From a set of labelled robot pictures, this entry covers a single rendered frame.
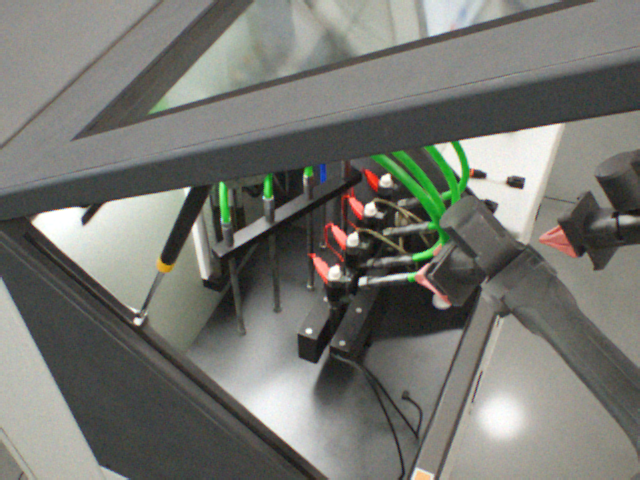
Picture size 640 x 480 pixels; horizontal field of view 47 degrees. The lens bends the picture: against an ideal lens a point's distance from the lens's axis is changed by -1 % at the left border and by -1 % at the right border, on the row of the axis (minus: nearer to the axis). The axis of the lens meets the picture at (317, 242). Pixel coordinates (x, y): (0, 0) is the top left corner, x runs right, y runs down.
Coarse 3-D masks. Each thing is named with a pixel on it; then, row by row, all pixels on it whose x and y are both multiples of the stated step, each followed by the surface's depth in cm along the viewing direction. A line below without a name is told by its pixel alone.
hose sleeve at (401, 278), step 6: (378, 276) 119; (384, 276) 118; (390, 276) 117; (396, 276) 116; (402, 276) 116; (372, 282) 119; (378, 282) 119; (384, 282) 118; (390, 282) 117; (396, 282) 116; (402, 282) 116; (408, 282) 115
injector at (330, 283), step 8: (328, 272) 124; (328, 280) 123; (336, 280) 123; (328, 288) 125; (336, 288) 124; (328, 296) 126; (336, 296) 126; (344, 296) 126; (352, 296) 126; (336, 304) 128; (336, 312) 130; (336, 320) 132; (336, 328) 134
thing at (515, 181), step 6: (474, 168) 157; (474, 174) 157; (480, 174) 156; (486, 174) 156; (492, 180) 157; (504, 180) 156; (510, 180) 155; (516, 180) 155; (522, 180) 155; (510, 186) 156; (516, 186) 155; (522, 186) 155
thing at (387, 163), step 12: (372, 156) 100; (384, 156) 100; (396, 168) 100; (408, 180) 101; (420, 192) 101; (432, 204) 102; (228, 216) 124; (432, 216) 103; (444, 240) 106; (408, 276) 115
